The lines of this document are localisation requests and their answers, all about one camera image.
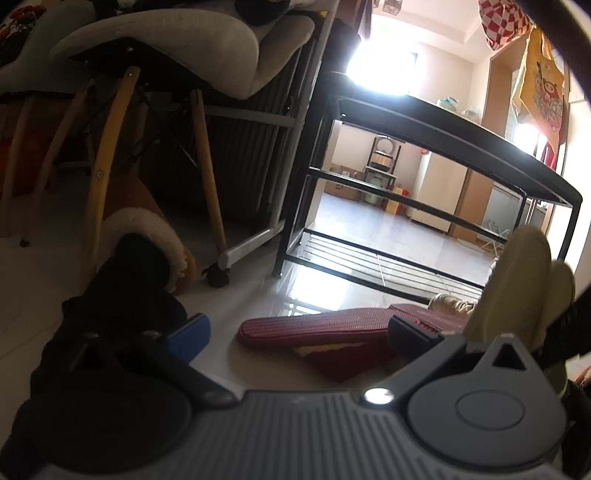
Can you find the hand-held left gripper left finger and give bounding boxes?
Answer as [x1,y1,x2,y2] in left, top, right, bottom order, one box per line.
[69,313,238,409]

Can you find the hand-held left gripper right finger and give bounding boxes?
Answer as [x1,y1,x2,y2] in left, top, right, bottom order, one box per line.
[362,316,529,409]

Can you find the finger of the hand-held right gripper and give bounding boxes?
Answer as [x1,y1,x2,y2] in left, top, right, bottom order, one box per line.
[537,287,591,371]

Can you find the large pale green slide slipper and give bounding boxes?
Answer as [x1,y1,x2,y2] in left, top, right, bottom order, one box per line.
[462,226,555,346]

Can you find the black metal shoe rack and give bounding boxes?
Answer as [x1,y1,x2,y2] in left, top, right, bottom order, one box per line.
[272,71,583,306]

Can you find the tan lace-up sneaker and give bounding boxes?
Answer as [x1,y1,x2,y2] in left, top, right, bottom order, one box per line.
[427,292,485,317]

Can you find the person's leg in black trousers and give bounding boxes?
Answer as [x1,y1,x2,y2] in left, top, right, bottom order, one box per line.
[9,232,188,462]

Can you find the orange fleece-lined slipper boot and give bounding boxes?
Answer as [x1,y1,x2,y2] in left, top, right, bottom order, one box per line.
[98,174,198,295]

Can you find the red box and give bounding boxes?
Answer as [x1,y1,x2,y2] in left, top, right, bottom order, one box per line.
[392,186,413,216]

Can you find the white cabinet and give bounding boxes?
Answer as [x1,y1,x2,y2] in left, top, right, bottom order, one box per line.
[407,151,470,234]

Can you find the cardboard boxes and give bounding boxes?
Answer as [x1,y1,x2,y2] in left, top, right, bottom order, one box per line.
[322,165,366,202]

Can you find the small wooden shelf stand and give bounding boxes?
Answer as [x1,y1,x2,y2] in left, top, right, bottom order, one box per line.
[366,135,401,209]

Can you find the wooden wardrobe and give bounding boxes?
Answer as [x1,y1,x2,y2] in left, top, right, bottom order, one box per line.
[450,48,525,243]

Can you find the yellow printed bag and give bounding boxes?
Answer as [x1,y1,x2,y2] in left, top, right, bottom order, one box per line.
[512,27,567,149]

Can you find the chair with wooden legs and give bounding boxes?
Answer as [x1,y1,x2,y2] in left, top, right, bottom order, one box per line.
[0,8,319,283]

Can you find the red white checkered bag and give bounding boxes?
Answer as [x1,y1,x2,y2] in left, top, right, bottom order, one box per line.
[477,0,537,52]

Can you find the white folding frame with casters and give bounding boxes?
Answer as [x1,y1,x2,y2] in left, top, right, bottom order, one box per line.
[202,0,343,288]

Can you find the white wire drying rack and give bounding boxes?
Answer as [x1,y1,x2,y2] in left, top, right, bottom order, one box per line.
[477,218,514,253]

